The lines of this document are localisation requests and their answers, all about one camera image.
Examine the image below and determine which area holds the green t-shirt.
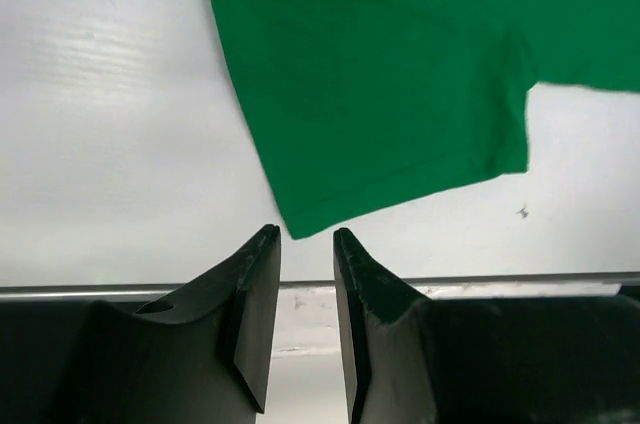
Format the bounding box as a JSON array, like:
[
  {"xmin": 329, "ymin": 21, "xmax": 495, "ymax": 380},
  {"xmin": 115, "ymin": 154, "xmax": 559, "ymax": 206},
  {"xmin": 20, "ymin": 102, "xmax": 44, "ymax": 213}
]
[{"xmin": 211, "ymin": 0, "xmax": 639, "ymax": 239}]

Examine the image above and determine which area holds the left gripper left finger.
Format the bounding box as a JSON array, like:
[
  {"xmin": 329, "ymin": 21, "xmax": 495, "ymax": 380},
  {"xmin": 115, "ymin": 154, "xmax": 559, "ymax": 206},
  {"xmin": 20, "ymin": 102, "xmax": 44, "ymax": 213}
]
[{"xmin": 1, "ymin": 225, "xmax": 281, "ymax": 423}]

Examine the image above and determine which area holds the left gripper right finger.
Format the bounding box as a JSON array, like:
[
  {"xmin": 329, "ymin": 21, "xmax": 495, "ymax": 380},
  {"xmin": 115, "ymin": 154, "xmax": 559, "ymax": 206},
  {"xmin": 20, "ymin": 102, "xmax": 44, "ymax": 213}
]
[{"xmin": 333, "ymin": 228, "xmax": 639, "ymax": 423}]

